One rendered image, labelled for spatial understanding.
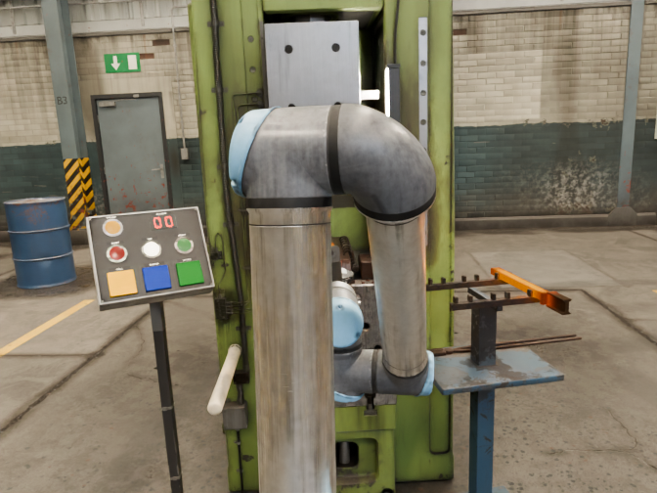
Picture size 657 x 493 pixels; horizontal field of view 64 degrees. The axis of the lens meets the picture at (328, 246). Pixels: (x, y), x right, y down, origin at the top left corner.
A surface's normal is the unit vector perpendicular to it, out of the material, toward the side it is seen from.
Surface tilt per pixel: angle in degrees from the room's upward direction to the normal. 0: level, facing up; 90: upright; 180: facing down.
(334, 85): 90
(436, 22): 90
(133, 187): 90
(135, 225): 60
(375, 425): 90
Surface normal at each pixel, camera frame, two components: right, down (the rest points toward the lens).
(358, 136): 0.07, -0.08
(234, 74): 0.04, 0.20
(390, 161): 0.27, 0.18
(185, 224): 0.37, -0.35
